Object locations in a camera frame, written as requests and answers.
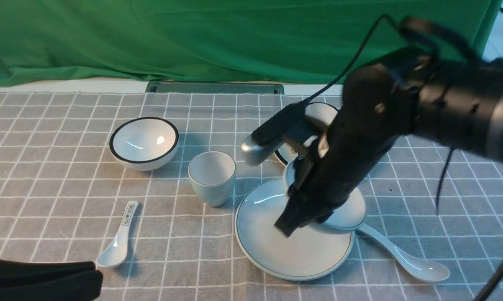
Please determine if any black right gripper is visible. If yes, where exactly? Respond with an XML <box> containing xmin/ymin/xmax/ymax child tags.
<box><xmin>274</xmin><ymin>47</ymin><xmax>419</xmax><ymax>238</ymax></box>

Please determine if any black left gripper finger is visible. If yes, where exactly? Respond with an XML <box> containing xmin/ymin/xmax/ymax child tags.
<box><xmin>0</xmin><ymin>259</ymin><xmax>103</xmax><ymax>301</ymax></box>

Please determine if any thin-rimmed white bowl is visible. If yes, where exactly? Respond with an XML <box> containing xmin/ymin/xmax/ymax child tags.
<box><xmin>278</xmin><ymin>161</ymin><xmax>367</xmax><ymax>236</ymax></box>

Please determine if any plain white cup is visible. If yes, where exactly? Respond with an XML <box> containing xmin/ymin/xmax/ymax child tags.
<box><xmin>187</xmin><ymin>151</ymin><xmax>236</xmax><ymax>207</ymax></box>

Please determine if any large white spoon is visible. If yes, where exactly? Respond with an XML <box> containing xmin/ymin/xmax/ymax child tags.
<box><xmin>357</xmin><ymin>223</ymin><xmax>450</xmax><ymax>283</ymax></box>

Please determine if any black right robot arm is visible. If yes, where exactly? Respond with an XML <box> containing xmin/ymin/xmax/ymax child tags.
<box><xmin>274</xmin><ymin>16</ymin><xmax>503</xmax><ymax>237</ymax></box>

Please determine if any plain white plate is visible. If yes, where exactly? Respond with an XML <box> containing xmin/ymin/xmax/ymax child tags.
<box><xmin>234</xmin><ymin>178</ymin><xmax>355</xmax><ymax>281</ymax></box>

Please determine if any black-rimmed illustrated plate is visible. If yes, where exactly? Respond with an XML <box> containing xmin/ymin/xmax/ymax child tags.
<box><xmin>275</xmin><ymin>143</ymin><xmax>299</xmax><ymax>166</ymax></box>

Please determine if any black-rimmed white cup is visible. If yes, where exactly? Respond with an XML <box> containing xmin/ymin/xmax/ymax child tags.
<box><xmin>305</xmin><ymin>102</ymin><xmax>339</xmax><ymax>132</ymax></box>

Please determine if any small white printed spoon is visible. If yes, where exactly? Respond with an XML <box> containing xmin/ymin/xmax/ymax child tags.
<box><xmin>96</xmin><ymin>200</ymin><xmax>139</xmax><ymax>269</ymax></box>

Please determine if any grey checked tablecloth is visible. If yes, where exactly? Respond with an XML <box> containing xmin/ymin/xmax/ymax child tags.
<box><xmin>0</xmin><ymin>93</ymin><xmax>503</xmax><ymax>301</ymax></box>

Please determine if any green backdrop cloth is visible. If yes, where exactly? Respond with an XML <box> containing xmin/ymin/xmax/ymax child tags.
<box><xmin>0</xmin><ymin>0</ymin><xmax>501</xmax><ymax>87</ymax></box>

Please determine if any black-rimmed white bowl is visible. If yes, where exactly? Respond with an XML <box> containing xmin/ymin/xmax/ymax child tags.
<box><xmin>109</xmin><ymin>117</ymin><xmax>180</xmax><ymax>171</ymax></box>

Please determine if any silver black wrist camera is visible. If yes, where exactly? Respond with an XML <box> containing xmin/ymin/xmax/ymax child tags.
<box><xmin>240</xmin><ymin>101</ymin><xmax>327</xmax><ymax>166</ymax></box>

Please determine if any grey table cable tray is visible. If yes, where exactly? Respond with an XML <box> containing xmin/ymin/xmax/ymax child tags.
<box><xmin>146</xmin><ymin>81</ymin><xmax>285</xmax><ymax>94</ymax></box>

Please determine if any black camera cable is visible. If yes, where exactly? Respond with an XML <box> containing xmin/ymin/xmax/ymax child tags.
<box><xmin>302</xmin><ymin>14</ymin><xmax>503</xmax><ymax>301</ymax></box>

